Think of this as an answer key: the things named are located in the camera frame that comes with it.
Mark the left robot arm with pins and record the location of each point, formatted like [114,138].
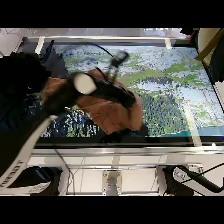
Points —
[110,91]

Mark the brown garment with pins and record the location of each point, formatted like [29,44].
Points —
[110,115]

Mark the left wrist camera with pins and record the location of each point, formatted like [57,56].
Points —
[119,57]

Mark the silver frame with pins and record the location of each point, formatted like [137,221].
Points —
[100,152]

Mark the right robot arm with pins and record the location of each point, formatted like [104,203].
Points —
[199,179]

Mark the black garment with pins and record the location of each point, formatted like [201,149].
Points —
[19,74]

